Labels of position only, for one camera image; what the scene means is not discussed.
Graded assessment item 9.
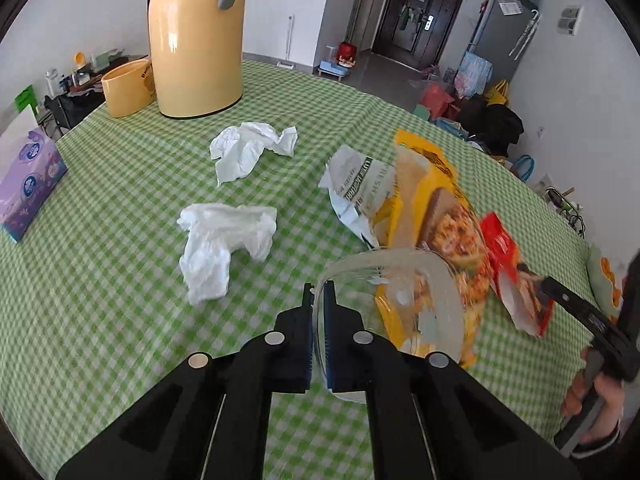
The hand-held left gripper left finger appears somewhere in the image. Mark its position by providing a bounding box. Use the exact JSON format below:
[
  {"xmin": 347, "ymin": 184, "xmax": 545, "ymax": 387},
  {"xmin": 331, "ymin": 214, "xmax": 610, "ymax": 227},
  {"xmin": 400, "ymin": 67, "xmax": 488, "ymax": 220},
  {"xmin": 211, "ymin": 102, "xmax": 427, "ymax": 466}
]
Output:
[{"xmin": 55, "ymin": 282, "xmax": 316, "ymax": 480}]

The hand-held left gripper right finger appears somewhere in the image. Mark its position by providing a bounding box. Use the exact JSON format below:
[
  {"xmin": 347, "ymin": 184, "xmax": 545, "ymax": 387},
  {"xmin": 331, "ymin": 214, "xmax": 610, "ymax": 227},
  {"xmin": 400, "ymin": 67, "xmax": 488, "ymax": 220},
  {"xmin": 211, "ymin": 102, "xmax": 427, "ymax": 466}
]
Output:
[{"xmin": 323, "ymin": 281, "xmax": 581, "ymax": 480}]

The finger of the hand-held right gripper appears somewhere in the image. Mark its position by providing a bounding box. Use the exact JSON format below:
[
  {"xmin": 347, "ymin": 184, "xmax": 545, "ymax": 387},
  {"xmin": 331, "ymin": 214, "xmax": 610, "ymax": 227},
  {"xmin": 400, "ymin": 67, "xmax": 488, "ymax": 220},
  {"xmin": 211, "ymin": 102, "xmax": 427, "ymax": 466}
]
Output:
[{"xmin": 537, "ymin": 275, "xmax": 620, "ymax": 347}]

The clear plastic cup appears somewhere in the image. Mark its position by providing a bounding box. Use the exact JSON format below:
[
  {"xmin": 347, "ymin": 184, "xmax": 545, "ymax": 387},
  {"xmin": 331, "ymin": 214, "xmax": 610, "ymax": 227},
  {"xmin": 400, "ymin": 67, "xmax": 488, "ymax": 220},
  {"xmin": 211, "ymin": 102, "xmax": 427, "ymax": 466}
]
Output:
[{"xmin": 311, "ymin": 247, "xmax": 468, "ymax": 403}]

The red snack packet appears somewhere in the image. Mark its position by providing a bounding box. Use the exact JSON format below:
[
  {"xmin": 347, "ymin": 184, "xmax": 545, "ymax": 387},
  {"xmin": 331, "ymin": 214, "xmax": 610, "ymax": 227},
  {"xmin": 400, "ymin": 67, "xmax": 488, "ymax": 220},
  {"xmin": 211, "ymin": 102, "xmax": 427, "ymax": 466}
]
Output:
[{"xmin": 479, "ymin": 211, "xmax": 555, "ymax": 338}]

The person's right hand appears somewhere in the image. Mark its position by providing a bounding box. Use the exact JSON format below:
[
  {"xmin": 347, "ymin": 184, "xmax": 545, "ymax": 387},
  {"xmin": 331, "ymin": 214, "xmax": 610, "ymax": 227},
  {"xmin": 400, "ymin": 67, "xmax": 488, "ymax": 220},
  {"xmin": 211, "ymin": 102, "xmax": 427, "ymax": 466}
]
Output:
[{"xmin": 560, "ymin": 347, "xmax": 626, "ymax": 457}]

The pale green snack packet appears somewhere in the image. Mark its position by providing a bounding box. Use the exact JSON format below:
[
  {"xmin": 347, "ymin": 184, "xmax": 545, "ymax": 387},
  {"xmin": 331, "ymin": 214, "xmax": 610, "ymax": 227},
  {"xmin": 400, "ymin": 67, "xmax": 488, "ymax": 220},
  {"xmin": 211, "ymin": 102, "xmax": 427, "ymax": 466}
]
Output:
[{"xmin": 586, "ymin": 244, "xmax": 626, "ymax": 322}]

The crumpled white tissue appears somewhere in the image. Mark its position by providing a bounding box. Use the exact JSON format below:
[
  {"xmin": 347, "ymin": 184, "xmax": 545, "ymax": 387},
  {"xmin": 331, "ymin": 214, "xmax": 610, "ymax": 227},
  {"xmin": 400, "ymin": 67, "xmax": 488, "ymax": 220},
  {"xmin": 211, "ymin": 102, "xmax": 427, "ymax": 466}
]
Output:
[
  {"xmin": 176, "ymin": 202, "xmax": 277, "ymax": 306},
  {"xmin": 209, "ymin": 121, "xmax": 298, "ymax": 187}
]

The white snack wrapper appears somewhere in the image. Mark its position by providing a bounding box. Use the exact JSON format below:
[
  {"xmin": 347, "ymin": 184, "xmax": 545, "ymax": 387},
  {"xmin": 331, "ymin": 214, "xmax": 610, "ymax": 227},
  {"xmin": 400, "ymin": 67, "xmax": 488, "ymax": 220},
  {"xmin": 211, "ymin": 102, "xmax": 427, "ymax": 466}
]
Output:
[{"xmin": 318, "ymin": 144, "xmax": 401, "ymax": 250}]

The yellow snack bag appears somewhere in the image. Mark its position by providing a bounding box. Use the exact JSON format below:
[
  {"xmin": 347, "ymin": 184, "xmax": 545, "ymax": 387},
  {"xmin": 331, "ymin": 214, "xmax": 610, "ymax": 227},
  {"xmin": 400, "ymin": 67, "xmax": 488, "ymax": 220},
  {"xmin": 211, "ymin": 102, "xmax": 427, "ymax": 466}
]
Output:
[{"xmin": 372, "ymin": 130, "xmax": 493, "ymax": 368}]

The green checked tablecloth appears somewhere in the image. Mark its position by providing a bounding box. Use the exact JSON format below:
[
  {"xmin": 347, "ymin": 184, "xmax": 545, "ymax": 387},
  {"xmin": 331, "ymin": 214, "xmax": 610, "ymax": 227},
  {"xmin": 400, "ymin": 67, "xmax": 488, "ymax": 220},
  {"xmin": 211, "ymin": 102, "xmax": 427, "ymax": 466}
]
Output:
[{"xmin": 0, "ymin": 57, "xmax": 621, "ymax": 480}]

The black bag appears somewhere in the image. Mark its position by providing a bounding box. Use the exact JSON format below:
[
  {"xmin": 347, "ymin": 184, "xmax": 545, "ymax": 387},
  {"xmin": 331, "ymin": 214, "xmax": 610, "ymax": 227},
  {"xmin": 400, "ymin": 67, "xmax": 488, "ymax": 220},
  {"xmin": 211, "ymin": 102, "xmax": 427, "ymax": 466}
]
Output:
[{"xmin": 457, "ymin": 95, "xmax": 525, "ymax": 157}]

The red bag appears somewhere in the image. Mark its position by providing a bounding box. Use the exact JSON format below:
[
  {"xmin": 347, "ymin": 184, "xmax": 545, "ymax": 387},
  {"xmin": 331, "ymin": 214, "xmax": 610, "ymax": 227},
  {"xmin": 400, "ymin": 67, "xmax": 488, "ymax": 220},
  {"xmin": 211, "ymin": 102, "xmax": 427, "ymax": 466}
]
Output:
[{"xmin": 417, "ymin": 82, "xmax": 461, "ymax": 121}]

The pink and blue bag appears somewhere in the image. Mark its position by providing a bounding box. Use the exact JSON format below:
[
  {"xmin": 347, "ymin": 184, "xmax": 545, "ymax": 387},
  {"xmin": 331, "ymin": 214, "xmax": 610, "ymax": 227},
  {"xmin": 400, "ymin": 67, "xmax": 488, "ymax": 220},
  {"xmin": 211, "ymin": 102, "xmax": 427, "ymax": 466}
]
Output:
[{"xmin": 455, "ymin": 52, "xmax": 493, "ymax": 98}]

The folded umbrella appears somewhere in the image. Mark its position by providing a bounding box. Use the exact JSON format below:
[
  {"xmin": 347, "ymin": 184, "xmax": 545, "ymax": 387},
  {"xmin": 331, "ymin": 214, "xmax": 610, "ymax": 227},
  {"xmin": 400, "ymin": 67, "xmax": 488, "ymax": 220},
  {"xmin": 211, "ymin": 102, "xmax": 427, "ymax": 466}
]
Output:
[{"xmin": 509, "ymin": 10, "xmax": 542, "ymax": 57}]

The grey refrigerator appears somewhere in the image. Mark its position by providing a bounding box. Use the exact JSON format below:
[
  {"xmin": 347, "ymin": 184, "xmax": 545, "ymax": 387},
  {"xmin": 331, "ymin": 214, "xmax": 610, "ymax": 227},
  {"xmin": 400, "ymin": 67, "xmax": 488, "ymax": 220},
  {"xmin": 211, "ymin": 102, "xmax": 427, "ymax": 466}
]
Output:
[{"xmin": 467, "ymin": 0, "xmax": 541, "ymax": 86}]

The white mop stick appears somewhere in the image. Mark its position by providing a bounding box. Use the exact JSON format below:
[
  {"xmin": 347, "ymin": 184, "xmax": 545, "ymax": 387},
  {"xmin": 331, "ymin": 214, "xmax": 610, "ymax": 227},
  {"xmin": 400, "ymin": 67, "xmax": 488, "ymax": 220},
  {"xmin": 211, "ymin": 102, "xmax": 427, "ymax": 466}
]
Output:
[{"xmin": 276, "ymin": 15, "xmax": 297, "ymax": 69}]

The small yellow container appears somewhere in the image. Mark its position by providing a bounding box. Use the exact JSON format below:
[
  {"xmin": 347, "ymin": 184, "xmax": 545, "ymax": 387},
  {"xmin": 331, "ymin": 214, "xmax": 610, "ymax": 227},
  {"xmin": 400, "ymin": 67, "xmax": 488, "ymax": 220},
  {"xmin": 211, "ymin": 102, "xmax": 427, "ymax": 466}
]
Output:
[{"xmin": 101, "ymin": 58, "xmax": 157, "ymax": 119}]

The yellow thermos jug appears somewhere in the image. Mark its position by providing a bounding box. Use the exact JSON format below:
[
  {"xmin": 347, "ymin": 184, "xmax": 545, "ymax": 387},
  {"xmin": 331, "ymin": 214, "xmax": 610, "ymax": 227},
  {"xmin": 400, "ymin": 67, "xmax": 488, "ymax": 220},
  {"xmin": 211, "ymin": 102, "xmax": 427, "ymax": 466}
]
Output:
[{"xmin": 147, "ymin": 0, "xmax": 251, "ymax": 121}]

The purple tissue pack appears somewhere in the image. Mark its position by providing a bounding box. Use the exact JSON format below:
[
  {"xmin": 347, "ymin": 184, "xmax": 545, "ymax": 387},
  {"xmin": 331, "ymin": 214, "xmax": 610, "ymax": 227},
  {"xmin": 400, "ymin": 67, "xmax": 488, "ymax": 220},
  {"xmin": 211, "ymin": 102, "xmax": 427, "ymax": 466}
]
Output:
[{"xmin": 0, "ymin": 127, "xmax": 68, "ymax": 245}]

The dark brown door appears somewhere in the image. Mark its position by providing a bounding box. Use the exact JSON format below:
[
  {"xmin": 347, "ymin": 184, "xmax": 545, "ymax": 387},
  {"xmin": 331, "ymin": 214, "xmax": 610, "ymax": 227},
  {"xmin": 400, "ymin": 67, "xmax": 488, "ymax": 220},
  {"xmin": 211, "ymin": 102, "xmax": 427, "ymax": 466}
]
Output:
[{"xmin": 372, "ymin": 0, "xmax": 470, "ymax": 72}]

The dark side table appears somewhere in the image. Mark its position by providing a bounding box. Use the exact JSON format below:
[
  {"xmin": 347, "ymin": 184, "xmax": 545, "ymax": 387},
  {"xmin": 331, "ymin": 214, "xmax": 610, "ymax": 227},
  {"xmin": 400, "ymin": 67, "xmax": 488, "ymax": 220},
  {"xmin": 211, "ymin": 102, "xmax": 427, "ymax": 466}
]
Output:
[{"xmin": 42, "ymin": 52, "xmax": 151, "ymax": 137}]

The green box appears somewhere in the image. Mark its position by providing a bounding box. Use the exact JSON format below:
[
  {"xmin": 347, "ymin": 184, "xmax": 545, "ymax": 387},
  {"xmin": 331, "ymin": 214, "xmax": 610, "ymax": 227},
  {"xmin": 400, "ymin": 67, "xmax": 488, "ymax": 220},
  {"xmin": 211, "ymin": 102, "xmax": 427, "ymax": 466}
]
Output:
[{"xmin": 14, "ymin": 85, "xmax": 37, "ymax": 113}]

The blue handled bag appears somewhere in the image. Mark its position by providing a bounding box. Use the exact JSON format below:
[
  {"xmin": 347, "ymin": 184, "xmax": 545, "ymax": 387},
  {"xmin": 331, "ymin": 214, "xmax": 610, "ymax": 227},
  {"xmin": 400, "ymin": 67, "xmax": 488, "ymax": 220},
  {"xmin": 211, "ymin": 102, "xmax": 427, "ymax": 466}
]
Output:
[{"xmin": 512, "ymin": 155, "xmax": 536, "ymax": 182}]

